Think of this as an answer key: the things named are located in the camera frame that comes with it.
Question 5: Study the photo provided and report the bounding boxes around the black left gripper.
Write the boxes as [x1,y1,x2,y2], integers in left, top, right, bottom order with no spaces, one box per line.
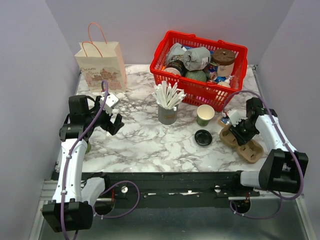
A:
[85,95,125,135]

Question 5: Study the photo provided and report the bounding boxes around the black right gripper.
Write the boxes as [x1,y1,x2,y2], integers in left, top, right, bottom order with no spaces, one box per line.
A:
[228,118,257,146]

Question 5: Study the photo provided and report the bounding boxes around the brown cardboard cup carrier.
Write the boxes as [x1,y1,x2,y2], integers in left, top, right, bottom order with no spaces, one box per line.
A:
[219,125,264,164]

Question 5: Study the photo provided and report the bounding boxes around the green paper coffee cup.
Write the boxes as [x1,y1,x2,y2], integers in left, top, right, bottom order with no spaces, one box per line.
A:
[85,141,92,154]

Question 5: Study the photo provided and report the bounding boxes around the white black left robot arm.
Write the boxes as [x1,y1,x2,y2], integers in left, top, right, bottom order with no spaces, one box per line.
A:
[42,94,124,233]

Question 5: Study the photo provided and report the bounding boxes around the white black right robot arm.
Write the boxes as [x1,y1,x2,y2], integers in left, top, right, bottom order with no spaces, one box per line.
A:
[226,97,309,196]

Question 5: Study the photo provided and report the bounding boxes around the blue yellow card packet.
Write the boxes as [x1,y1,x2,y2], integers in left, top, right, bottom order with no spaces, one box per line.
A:
[218,114,231,128]

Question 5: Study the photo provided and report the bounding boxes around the grey straw holder cup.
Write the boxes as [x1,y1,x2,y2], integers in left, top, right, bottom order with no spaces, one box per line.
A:
[158,104,178,125]

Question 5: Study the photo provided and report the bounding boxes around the white pump bottle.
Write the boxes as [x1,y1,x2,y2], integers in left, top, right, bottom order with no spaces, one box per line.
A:
[216,75,234,88]

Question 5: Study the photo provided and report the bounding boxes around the white wrapped straws bundle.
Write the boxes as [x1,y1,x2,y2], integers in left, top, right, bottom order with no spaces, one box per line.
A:
[152,80,187,110]

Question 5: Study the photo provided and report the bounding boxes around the cream printed paper bag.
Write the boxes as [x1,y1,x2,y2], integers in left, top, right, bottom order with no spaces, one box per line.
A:
[75,33,127,93]

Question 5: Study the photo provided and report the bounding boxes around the red blue drink can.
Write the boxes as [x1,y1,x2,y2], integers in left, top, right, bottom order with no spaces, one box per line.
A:
[203,66,218,81]

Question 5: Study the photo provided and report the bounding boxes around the red plastic shopping basket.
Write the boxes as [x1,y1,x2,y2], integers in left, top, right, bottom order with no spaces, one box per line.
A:
[149,30,248,112]

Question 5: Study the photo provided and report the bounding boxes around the green textured ball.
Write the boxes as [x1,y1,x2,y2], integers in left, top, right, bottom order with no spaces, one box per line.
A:
[185,70,207,83]

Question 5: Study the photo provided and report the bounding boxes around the brown lidded white tub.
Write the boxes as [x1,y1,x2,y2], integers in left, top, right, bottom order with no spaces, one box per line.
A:
[212,48,236,77]

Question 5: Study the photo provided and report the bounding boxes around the dark printed paper cup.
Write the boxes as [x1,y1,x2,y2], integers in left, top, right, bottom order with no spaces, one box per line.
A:
[163,55,186,77]

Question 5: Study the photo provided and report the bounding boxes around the grey wrapped bundle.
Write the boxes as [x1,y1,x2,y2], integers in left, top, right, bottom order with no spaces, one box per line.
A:
[182,46,211,71]

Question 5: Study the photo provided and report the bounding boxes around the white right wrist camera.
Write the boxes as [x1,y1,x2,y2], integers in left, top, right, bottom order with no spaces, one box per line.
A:
[223,109,242,127]

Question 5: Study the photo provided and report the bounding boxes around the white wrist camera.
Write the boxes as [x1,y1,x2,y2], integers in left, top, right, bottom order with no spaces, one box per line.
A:
[223,109,242,127]
[99,93,120,116]

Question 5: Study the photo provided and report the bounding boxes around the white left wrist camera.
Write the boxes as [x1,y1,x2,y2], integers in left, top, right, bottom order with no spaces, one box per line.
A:
[99,93,120,116]

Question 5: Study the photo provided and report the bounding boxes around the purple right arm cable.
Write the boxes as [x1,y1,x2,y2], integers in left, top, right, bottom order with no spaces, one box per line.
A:
[222,90,306,220]

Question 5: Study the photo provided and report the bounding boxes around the black mounting base rail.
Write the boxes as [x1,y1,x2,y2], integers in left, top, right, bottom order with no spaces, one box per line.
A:
[81,171,260,210]

